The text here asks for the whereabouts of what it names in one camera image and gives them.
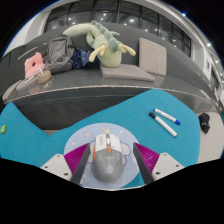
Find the dark glass window front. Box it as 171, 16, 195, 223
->
43, 0, 194, 58

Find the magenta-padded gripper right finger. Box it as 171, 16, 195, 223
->
132, 142, 185, 185

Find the black bag on floor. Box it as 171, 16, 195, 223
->
198, 112, 211, 135

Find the white marker with black cap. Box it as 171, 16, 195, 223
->
148, 111, 179, 139

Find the grey computer mouse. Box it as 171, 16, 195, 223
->
90, 133, 125, 184

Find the green dragon plush toy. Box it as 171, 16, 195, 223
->
62, 20, 137, 68

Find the round printed mouse pad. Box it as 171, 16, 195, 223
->
63, 122, 141, 190

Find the grey flat seat cushion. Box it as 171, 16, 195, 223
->
14, 75, 43, 93
1, 79, 21, 103
99, 63, 156, 83

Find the dark blue patterned bag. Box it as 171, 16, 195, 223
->
70, 48, 93, 70

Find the grey square upright cushion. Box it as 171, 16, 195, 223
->
138, 37, 167, 77

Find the grey backpack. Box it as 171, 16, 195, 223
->
44, 33, 77, 75

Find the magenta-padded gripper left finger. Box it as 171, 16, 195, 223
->
40, 142, 92, 186

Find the tan round woven hat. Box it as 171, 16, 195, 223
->
36, 69, 53, 84

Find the dark grey tiered bench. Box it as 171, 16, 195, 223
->
0, 21, 221, 131

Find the white marker with blue cap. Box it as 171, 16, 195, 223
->
153, 107, 182, 126

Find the pink plush cushion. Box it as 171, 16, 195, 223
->
24, 51, 46, 80

